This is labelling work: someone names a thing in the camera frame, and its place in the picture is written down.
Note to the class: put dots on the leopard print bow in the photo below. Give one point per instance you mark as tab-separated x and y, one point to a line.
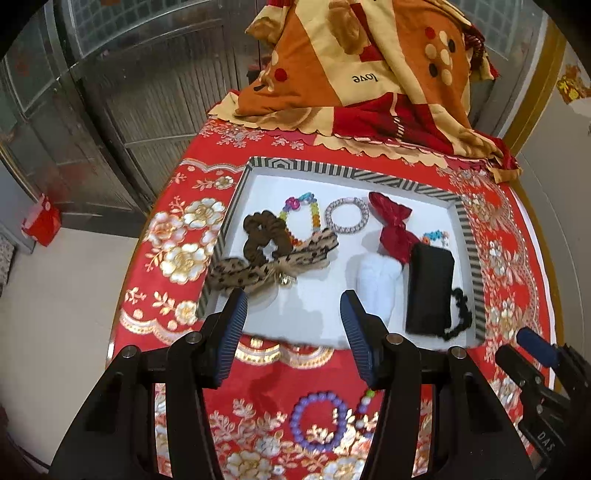
231	274

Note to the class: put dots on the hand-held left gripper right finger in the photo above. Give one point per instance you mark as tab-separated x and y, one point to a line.
358	339

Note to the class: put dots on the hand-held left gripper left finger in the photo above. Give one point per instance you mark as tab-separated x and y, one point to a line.
233	337

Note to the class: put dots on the white fluffy scrunchie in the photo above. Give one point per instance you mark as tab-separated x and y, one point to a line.
378	281

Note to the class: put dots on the orange patterned blanket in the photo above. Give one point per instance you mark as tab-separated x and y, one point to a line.
323	69

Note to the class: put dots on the metal glass door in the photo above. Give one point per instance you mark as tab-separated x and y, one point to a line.
115	115

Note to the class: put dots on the striped shallow cardboard box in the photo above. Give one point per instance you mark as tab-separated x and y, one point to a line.
314	286

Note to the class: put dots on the brown scrunchie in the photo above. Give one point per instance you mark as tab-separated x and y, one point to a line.
258	226

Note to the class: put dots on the red floral bedspread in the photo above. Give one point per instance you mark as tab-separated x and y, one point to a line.
268	383

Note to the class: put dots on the black pouch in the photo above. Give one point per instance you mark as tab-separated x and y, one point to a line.
429	286

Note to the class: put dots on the yellow red wall sticker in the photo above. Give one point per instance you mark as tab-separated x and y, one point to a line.
572	85

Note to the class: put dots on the black scrunchie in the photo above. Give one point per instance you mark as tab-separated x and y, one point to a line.
461	314

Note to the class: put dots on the red velvet bow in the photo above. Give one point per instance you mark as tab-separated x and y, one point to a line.
392	235

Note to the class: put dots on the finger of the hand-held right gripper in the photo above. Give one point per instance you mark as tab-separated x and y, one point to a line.
538	346
521	371

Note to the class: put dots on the red bag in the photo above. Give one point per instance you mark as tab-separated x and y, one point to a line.
41	224

